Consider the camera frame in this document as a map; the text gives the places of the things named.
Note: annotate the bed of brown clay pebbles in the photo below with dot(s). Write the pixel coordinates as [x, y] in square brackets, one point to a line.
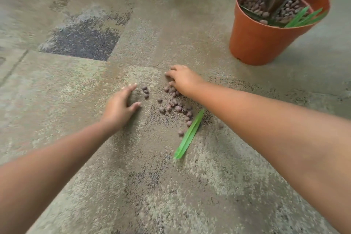
[255, 3]

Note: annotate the long light green leaf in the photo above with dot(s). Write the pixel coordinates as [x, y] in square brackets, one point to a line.
[189, 135]

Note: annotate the split green leaf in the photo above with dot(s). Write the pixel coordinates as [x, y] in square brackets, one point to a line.
[299, 18]

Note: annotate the terracotta plastic plant pot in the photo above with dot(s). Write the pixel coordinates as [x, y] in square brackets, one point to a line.
[255, 44]

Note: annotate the person's left hand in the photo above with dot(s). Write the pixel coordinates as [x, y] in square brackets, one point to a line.
[119, 110]

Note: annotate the brown clay pebbles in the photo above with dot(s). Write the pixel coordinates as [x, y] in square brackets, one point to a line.
[178, 108]

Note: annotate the person's left forearm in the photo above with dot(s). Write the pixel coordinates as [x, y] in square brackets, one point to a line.
[41, 173]

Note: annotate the person's right hand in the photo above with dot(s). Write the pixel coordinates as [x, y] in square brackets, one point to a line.
[186, 80]

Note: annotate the person's right forearm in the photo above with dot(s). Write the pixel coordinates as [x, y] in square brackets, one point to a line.
[274, 132]

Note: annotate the narrow dark green leaf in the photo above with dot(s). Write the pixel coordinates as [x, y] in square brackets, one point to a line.
[255, 15]

